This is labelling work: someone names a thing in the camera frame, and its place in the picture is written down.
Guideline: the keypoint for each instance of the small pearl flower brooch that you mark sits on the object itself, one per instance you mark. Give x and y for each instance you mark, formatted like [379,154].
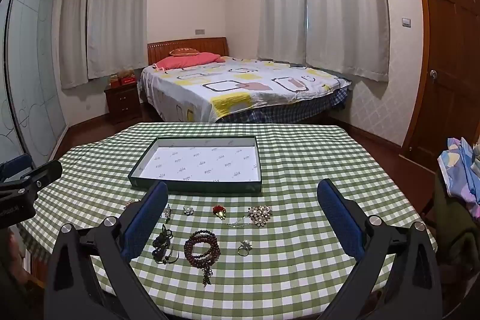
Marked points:
[188,210]

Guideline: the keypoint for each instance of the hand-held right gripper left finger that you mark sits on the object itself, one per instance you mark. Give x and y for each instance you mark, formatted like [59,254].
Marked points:
[146,222]

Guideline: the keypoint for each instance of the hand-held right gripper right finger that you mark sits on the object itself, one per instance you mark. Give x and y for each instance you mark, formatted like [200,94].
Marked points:
[339,222]

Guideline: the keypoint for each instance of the white box lid tray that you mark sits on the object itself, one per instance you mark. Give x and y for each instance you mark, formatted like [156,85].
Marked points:
[202,162]

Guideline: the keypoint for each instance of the large pearl brooch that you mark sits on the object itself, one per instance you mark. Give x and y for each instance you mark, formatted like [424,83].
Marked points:
[259,215]

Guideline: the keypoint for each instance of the dark wooden nightstand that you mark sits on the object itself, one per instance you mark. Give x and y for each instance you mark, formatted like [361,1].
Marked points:
[122,102]

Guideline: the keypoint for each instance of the green checkered tablecloth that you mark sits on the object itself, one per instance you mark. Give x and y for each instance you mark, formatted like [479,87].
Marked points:
[300,155]

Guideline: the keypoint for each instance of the glass wardrobe sliding door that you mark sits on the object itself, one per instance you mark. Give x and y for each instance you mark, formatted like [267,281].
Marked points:
[30,72]

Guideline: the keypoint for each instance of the red embroidered cushion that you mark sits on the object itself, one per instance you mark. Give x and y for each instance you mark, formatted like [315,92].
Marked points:
[183,52]

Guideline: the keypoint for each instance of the small silver pendant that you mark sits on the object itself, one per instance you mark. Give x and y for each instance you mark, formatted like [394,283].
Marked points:
[167,213]

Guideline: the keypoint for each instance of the colourful printed cloth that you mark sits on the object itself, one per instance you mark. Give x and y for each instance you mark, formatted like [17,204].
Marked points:
[461,173]

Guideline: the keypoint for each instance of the blue plaid bed cover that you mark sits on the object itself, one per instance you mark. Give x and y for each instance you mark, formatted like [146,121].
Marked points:
[292,110]

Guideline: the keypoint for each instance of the gold brooch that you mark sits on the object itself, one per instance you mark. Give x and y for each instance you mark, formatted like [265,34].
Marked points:
[131,203]

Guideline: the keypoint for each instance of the patterned white bedsheet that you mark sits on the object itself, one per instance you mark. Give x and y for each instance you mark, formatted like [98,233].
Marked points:
[232,84]

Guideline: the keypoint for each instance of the red rose brooch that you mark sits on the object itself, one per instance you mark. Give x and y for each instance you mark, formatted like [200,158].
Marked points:
[219,212]

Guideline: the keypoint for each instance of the dark green cloth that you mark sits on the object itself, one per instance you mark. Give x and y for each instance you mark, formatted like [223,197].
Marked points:
[455,237]

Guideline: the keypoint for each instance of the pink pillow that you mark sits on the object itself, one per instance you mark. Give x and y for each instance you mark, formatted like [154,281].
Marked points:
[183,61]

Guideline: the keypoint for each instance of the wooden door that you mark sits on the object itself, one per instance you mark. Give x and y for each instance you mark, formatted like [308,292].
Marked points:
[450,61]

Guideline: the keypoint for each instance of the white light switch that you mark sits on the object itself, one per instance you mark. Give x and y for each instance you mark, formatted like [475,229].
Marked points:
[406,21]

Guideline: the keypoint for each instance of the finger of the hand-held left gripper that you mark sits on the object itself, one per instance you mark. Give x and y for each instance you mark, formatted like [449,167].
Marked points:
[43,172]
[15,164]

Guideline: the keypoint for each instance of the red gift box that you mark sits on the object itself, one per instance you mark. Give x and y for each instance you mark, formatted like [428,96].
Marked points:
[127,81]

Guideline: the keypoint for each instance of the wooden bed headboard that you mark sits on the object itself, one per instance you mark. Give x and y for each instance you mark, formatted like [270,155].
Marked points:
[187,43]

